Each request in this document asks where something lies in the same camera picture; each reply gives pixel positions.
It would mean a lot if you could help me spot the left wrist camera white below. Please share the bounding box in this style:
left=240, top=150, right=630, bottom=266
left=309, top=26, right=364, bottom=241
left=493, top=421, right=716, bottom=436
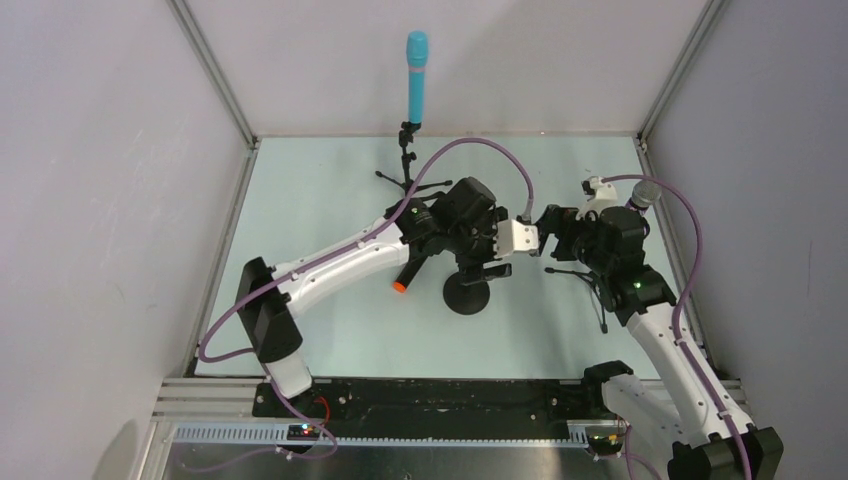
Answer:
left=493, top=219, right=540, bottom=259

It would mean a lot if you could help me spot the teal blue microphone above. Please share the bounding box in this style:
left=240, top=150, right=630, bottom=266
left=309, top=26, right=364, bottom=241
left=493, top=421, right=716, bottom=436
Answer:
left=406, top=30, right=429, bottom=125

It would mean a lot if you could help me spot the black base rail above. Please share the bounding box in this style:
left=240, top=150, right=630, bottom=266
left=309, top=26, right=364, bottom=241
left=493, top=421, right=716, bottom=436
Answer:
left=252, top=377, right=622, bottom=441

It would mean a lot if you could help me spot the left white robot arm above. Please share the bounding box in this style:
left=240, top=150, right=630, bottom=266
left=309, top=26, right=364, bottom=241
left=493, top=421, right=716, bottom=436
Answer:
left=237, top=177, right=516, bottom=398

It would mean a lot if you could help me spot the black shock-mount tripod stand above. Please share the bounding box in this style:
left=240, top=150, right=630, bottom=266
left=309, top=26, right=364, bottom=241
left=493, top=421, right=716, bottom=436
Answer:
left=543, top=264, right=611, bottom=335

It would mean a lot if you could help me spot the black small tripod stand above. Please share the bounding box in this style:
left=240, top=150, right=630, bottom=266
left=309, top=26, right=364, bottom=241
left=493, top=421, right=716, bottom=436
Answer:
left=374, top=121, right=453, bottom=202

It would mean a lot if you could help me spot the black round-base mic stand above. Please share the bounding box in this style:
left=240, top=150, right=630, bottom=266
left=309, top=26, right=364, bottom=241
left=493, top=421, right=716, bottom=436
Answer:
left=442, top=263, right=512, bottom=316

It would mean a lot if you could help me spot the black microphone orange cap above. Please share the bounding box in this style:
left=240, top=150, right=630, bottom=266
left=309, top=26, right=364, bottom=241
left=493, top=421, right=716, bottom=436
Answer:
left=392, top=257, right=427, bottom=293

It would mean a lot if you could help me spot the purple glitter microphone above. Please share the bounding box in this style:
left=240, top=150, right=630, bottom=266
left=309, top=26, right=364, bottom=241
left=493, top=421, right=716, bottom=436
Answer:
left=625, top=180, right=663, bottom=216

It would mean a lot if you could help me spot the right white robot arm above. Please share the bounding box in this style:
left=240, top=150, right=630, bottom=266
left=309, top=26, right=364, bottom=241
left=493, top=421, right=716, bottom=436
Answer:
left=536, top=205, right=784, bottom=479

